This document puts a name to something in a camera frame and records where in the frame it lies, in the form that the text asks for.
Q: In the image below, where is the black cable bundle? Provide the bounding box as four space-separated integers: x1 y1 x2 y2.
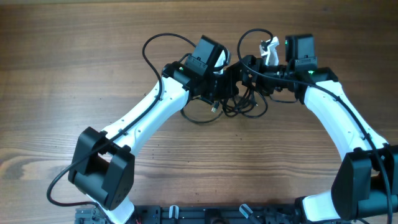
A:
220 86 269 119

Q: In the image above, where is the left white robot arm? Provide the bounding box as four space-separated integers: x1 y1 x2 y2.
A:
68 36 234 223

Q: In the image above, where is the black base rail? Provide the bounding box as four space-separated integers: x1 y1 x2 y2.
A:
74 203 352 224

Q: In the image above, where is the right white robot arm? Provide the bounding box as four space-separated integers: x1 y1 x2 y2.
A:
239 34 397 223

